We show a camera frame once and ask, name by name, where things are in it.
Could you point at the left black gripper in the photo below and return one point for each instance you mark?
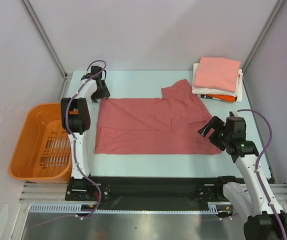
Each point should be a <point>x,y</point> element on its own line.
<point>105,93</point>

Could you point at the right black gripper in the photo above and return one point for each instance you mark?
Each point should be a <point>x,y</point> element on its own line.
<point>217,124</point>

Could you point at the red t shirt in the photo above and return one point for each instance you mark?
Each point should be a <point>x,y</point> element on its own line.
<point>154,126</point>

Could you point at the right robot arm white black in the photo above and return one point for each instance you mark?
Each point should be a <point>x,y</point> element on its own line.
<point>263,216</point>

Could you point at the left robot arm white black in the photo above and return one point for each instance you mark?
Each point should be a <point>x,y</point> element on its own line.
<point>76,117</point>

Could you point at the folded orange white t shirt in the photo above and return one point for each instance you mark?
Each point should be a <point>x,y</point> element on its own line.
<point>220,97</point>

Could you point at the folded pink t shirt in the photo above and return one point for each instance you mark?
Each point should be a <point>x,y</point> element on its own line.
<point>217,73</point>

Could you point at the orange plastic laundry basket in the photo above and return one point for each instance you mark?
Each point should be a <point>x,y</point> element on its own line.
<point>43,151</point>

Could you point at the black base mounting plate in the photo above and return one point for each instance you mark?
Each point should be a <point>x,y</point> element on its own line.
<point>155,194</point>

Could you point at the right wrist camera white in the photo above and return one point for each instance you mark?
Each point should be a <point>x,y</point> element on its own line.
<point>233,113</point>

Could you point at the left aluminium frame post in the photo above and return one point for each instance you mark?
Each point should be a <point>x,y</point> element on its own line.
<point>29,9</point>

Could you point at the aluminium frame post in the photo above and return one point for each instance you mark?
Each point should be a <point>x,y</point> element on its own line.
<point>29,9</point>
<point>263,33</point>

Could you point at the white slotted cable duct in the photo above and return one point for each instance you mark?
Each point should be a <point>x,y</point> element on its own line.
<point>212,208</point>

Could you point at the right aluminium frame post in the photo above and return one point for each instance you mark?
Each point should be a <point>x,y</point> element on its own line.
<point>263,33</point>

